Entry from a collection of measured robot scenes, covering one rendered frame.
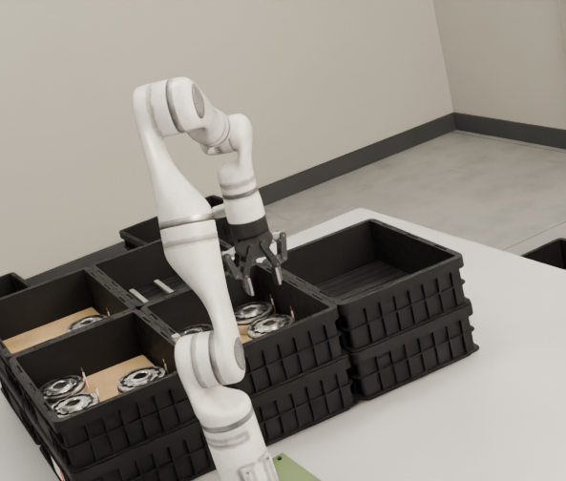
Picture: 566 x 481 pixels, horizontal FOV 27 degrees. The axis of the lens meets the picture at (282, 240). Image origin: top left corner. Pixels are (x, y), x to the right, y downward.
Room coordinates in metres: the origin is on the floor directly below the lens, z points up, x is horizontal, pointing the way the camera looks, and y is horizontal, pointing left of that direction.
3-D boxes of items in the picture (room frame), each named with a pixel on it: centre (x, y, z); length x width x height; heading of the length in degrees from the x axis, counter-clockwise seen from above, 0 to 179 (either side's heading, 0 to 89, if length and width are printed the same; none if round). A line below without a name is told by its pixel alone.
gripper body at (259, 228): (2.23, 0.06, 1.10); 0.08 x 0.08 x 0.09
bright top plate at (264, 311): (2.45, 0.11, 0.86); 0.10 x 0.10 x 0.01
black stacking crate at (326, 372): (2.32, 0.13, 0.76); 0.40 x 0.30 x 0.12; 21
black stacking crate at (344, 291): (2.43, -0.15, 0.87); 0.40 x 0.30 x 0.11; 21
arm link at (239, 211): (2.25, 0.06, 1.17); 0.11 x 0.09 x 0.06; 21
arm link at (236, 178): (2.23, 0.05, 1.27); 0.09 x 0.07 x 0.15; 76
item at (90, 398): (2.19, 0.48, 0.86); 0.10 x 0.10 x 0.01
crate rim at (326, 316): (2.32, 0.13, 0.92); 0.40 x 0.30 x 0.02; 21
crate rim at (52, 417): (2.21, 0.41, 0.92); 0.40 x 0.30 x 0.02; 21
